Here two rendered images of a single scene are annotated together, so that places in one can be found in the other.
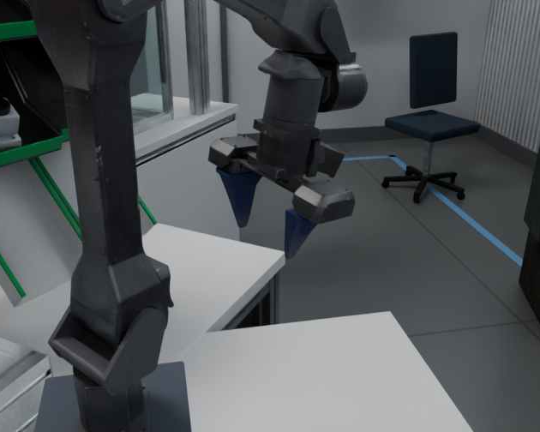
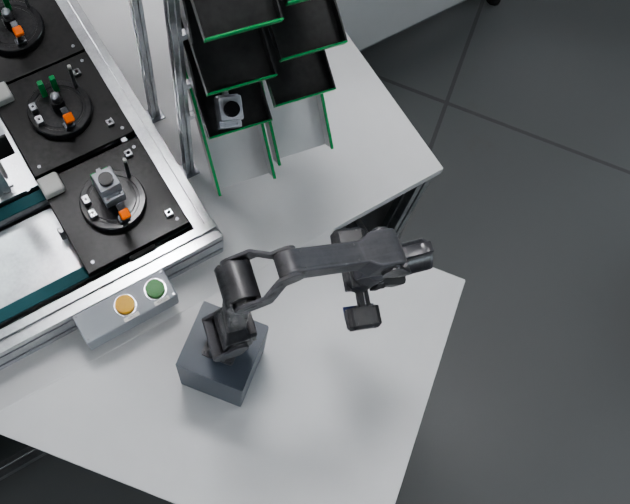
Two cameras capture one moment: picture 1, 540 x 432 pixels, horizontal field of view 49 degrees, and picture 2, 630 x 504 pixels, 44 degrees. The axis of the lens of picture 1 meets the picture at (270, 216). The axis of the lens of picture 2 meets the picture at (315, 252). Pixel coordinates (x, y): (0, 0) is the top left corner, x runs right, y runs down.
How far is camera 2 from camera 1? 1.11 m
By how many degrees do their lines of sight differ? 46
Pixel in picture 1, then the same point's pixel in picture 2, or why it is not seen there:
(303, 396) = not seen: hidden behind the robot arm
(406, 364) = (434, 331)
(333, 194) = (363, 323)
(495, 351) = not seen: outside the picture
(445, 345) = not seen: outside the picture
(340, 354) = (402, 299)
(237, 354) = not seen: hidden behind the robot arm
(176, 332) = (316, 218)
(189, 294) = (345, 182)
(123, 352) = (224, 355)
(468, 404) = (600, 264)
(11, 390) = (196, 251)
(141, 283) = (240, 339)
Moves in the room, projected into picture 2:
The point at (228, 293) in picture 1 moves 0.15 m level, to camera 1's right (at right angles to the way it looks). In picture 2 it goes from (371, 196) to (424, 228)
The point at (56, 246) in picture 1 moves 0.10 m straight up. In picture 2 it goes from (254, 151) to (255, 129)
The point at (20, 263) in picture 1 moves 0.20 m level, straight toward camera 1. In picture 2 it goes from (226, 161) to (212, 246)
